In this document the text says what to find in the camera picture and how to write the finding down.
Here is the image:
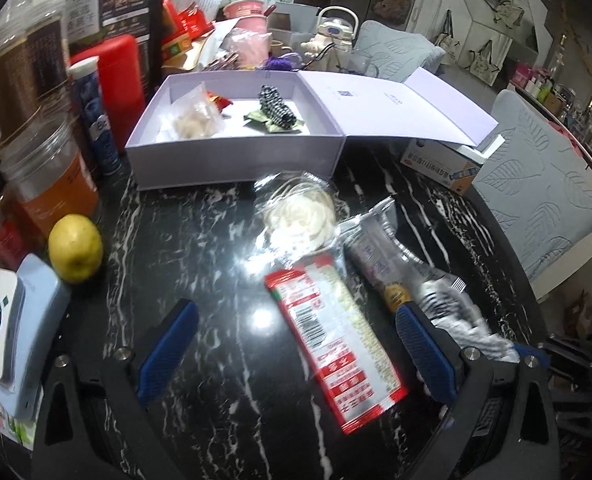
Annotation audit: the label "chair with pale leaf cover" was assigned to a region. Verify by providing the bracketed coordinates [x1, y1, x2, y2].
[348, 20, 447, 84]
[471, 89, 592, 281]

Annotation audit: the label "brown powder jar with label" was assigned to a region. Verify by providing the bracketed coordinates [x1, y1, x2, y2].
[0, 7, 72, 162]

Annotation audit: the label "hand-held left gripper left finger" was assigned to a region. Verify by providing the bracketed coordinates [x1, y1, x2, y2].
[33, 297, 200, 480]

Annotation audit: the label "red canister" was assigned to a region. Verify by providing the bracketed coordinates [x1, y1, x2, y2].
[71, 34, 147, 161]

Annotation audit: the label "white printed tote bag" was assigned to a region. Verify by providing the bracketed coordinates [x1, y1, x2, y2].
[468, 40, 507, 86]

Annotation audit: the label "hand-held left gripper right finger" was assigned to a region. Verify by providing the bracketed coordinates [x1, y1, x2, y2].
[395, 300, 562, 480]

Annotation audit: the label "orange jar with clear lid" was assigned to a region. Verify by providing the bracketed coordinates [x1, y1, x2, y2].
[0, 110, 102, 231]

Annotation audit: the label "yellow lemon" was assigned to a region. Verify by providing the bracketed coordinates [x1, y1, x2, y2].
[48, 214, 105, 284]

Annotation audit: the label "blue tablet tube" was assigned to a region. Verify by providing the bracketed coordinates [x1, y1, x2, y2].
[68, 56, 123, 177]

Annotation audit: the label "pile of red packets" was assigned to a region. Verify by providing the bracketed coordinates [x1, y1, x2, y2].
[161, 0, 217, 61]

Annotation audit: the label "white flat box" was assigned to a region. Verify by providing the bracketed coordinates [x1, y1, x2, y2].
[456, 132, 506, 166]

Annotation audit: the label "pink cup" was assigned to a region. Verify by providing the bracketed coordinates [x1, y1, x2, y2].
[224, 0, 270, 69]

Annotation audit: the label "clear packet of white pads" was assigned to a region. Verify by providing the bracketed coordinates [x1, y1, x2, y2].
[253, 172, 340, 256]

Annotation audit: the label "black-white checkered scrunchie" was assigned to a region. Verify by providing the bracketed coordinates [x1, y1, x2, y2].
[258, 83, 300, 131]

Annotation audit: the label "clear silver plastic packet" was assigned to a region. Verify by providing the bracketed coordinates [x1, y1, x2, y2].
[338, 197, 467, 314]

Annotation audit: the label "white cardboard box with lid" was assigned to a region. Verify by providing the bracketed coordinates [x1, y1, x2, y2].
[125, 67, 500, 192]

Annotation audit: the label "light blue instant camera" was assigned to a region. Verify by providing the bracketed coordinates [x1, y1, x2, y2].
[0, 253, 72, 421]

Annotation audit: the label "white astronaut water bottle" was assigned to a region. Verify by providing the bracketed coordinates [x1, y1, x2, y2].
[301, 6, 360, 71]

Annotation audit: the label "white storage box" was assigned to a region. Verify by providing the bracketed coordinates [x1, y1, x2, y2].
[268, 2, 322, 36]

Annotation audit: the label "colourful paper leaflets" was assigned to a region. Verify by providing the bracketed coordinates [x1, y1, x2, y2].
[0, 400, 40, 449]

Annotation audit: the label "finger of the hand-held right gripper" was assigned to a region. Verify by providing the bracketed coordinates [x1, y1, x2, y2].
[513, 337, 592, 377]

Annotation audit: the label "blue and white carton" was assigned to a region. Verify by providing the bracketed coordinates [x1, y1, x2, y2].
[400, 137, 482, 196]

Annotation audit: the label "red spice jar black lid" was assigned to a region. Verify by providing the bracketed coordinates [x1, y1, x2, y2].
[0, 160, 27, 271]

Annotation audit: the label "green packet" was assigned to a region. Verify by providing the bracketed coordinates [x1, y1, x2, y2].
[243, 110, 305, 135]

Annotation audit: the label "clear bag with beige lump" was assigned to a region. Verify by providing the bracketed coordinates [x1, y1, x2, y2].
[163, 85, 225, 141]

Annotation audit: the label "long red snack packet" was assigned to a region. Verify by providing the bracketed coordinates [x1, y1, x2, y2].
[264, 252, 410, 436]

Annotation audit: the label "orange-red snack packet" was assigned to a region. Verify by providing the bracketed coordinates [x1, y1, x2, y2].
[203, 90, 235, 114]

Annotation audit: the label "black printed pouch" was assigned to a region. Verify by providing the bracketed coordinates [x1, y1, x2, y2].
[101, 0, 165, 86]

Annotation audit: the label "row of cosmetic bottles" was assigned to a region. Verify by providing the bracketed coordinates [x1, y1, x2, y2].
[508, 60, 592, 171]

